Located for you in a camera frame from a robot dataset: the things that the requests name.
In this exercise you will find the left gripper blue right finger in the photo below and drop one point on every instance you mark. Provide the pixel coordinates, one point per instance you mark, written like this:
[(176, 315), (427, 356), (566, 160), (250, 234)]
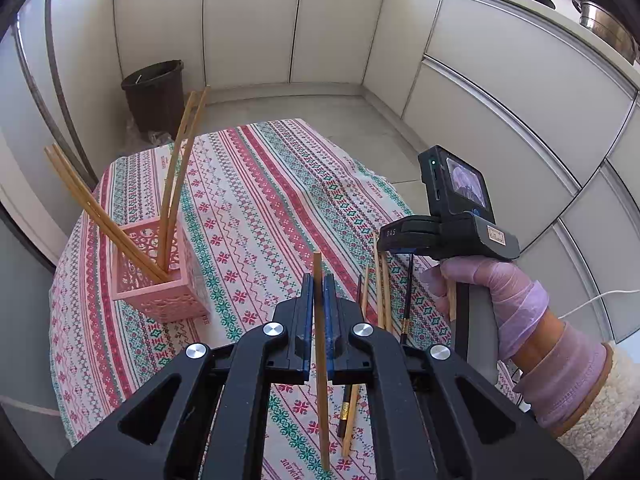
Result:
[(333, 329)]

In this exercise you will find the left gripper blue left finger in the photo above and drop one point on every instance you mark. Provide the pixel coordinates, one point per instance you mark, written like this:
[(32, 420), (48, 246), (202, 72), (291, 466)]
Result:
[(303, 326)]

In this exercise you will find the right forearm fleece sleeve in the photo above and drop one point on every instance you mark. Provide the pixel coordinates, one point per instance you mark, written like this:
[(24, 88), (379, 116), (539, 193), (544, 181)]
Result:
[(585, 393)]

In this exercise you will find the white kitchen cabinets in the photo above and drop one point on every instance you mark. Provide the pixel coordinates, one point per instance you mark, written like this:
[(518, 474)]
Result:
[(548, 112)]

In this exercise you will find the right hand purple glove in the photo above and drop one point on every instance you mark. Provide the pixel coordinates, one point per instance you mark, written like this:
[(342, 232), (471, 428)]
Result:
[(519, 303)]

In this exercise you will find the wooden chopstick on table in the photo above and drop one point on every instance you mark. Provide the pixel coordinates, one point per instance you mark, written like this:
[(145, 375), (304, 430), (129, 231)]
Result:
[(387, 297), (363, 292), (350, 421), (380, 311)]

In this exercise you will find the black chopstick on right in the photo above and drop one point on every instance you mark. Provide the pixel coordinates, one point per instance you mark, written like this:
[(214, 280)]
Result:
[(406, 313)]

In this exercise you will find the black chopstick gold tip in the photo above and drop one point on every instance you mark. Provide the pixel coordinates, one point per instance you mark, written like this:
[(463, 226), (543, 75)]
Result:
[(345, 406)]

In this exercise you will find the patterned striped tablecloth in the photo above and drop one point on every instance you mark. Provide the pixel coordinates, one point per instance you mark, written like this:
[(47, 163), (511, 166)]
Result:
[(196, 377)]

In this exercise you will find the leaning wooden chopstick in basket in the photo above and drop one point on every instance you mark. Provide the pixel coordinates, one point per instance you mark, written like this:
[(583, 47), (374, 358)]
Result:
[(98, 215)]

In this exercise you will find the upright wooden chopstick in basket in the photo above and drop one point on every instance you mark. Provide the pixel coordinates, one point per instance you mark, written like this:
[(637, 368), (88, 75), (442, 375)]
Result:
[(163, 250)]

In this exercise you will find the dark brown trash bin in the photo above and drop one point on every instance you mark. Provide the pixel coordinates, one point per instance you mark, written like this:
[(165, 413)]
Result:
[(154, 96)]

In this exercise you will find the steel pot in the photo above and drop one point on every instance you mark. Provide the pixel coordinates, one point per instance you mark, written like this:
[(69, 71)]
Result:
[(608, 28)]

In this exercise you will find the black action camera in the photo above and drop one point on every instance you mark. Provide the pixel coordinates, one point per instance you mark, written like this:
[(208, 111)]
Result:
[(453, 186)]

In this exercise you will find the blue handled mop pole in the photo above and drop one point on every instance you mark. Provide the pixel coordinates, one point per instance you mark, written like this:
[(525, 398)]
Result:
[(38, 98)]

